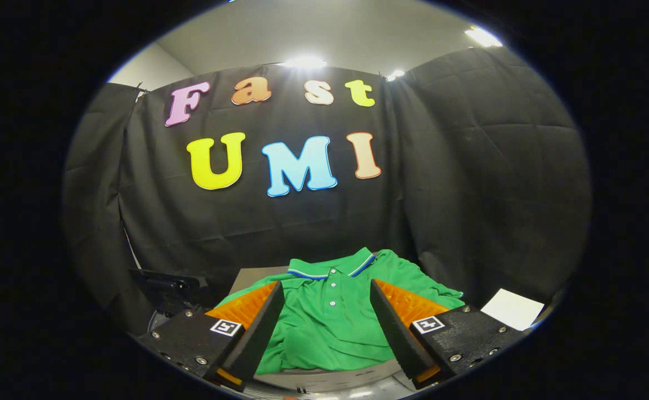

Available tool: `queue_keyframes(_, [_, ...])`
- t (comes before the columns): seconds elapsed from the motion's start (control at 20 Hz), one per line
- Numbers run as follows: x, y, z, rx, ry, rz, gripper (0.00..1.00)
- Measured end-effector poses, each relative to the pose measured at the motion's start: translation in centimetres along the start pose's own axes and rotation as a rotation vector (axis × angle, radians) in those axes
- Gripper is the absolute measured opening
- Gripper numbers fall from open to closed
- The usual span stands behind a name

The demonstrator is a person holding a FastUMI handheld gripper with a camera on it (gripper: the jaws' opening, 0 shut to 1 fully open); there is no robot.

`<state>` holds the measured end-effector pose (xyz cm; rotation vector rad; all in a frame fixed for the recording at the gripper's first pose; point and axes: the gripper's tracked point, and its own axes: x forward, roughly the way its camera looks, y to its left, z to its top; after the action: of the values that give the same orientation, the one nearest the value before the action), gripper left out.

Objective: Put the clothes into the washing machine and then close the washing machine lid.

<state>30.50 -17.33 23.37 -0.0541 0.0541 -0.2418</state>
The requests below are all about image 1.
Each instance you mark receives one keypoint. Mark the bright ceiling light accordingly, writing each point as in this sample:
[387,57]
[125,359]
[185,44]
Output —
[304,62]

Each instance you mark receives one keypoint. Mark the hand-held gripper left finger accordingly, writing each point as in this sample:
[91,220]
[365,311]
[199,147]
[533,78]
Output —
[258,333]

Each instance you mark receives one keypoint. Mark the green polo shirt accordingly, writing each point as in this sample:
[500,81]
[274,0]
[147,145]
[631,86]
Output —
[330,333]

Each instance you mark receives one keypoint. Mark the grey cabinet with black frame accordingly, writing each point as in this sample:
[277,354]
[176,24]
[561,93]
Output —
[324,382]

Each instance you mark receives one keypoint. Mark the small ceiling light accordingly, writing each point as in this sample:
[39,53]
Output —
[395,75]

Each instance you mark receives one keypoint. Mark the rectangular ceiling light panel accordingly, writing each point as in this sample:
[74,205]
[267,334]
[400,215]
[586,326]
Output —
[483,36]

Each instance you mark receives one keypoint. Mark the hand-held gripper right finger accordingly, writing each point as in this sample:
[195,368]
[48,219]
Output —
[397,333]

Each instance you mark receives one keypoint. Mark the low white cabinet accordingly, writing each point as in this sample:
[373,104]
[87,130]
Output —
[510,308]

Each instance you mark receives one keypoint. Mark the black backdrop cloth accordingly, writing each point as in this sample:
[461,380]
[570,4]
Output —
[469,183]

